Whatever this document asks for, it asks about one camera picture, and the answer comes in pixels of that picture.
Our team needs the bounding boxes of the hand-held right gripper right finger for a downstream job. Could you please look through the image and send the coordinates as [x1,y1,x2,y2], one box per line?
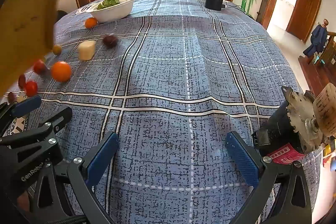
[226,131,314,224]

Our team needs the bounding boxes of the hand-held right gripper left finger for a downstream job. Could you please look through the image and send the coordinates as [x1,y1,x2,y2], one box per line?
[30,132,120,224]

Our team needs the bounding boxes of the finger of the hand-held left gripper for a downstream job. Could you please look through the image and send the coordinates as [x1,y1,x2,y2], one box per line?
[0,96,42,135]
[0,106,73,147]

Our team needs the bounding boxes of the brown cardboard box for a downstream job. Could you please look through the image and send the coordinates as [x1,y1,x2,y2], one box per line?
[0,0,64,96]

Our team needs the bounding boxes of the orange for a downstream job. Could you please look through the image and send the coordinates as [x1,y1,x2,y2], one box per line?
[84,17,98,29]
[50,61,72,83]

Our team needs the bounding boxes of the red tomato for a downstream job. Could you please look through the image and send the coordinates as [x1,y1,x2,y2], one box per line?
[33,59,47,75]
[24,81,38,97]

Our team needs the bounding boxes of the black motor with red label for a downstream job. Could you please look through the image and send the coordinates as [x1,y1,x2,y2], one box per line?
[252,85,324,165]

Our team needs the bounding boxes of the dark purple passion fruit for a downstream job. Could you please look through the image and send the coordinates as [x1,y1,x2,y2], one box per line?
[102,34,118,48]

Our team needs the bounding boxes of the blue plaid tablecloth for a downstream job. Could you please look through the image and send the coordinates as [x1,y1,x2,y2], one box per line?
[0,0,322,224]

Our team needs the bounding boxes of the white bowl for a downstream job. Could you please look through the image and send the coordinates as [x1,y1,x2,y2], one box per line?
[86,0,138,23]

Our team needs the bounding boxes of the green leafy vegetables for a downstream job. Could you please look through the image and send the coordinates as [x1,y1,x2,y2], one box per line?
[97,0,121,10]

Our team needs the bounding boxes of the blue jacket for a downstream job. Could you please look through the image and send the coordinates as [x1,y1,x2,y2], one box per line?
[303,25,328,56]

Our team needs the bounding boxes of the wooden door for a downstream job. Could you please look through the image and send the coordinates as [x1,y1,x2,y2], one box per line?
[286,0,322,43]

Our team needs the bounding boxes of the black cable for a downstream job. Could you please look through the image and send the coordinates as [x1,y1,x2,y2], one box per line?
[223,4,252,17]

